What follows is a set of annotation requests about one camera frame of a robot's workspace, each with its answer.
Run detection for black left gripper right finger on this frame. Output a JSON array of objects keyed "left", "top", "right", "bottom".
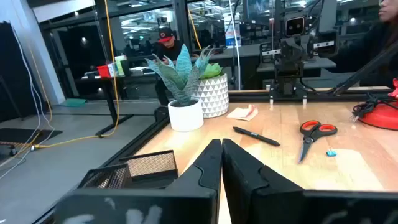
[{"left": 222, "top": 138, "right": 398, "bottom": 224}]

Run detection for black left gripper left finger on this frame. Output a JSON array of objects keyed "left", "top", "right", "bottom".
[{"left": 54, "top": 139, "right": 223, "bottom": 224}]

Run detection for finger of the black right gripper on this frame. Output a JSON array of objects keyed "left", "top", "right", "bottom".
[
  {"left": 294, "top": 37, "right": 310, "bottom": 63},
  {"left": 280, "top": 39, "right": 295, "bottom": 63}
]

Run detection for orange-handled scissors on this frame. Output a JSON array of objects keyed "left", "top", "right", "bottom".
[{"left": 297, "top": 119, "right": 338, "bottom": 164}]

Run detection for black pen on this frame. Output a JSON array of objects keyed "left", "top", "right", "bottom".
[{"left": 232, "top": 126, "right": 281, "bottom": 147}]

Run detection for black mesh desk organizer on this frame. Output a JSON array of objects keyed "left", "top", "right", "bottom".
[{"left": 77, "top": 150, "right": 179, "bottom": 190}]

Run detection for person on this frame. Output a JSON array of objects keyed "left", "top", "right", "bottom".
[
  {"left": 154, "top": 27, "right": 186, "bottom": 106},
  {"left": 328, "top": 0, "right": 398, "bottom": 88}
]

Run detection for white pole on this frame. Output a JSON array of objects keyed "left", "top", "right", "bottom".
[{"left": 228, "top": 0, "right": 242, "bottom": 91}]

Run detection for green succulent in patterned pot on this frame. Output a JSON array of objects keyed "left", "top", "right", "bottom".
[{"left": 192, "top": 62, "right": 229, "bottom": 119}]

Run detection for teal plant in white pot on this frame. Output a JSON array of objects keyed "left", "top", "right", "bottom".
[{"left": 145, "top": 43, "right": 215, "bottom": 133}]

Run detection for black desk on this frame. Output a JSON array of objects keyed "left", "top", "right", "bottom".
[{"left": 74, "top": 70, "right": 162, "bottom": 137}]

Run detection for green floor mat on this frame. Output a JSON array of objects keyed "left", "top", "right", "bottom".
[{"left": 58, "top": 98, "right": 88, "bottom": 108}]

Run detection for black floor mat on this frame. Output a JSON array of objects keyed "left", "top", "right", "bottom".
[{"left": 0, "top": 127, "right": 63, "bottom": 144}]

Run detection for red box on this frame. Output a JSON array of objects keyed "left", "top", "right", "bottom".
[{"left": 96, "top": 64, "right": 112, "bottom": 79}]

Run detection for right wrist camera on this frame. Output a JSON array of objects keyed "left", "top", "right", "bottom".
[{"left": 284, "top": 14, "right": 306, "bottom": 38}]

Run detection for black aluminium table frame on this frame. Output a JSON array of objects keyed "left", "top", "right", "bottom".
[{"left": 30, "top": 40, "right": 398, "bottom": 224}]

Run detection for yellow cable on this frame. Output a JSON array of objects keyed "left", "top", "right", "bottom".
[{"left": 33, "top": 0, "right": 121, "bottom": 151}]

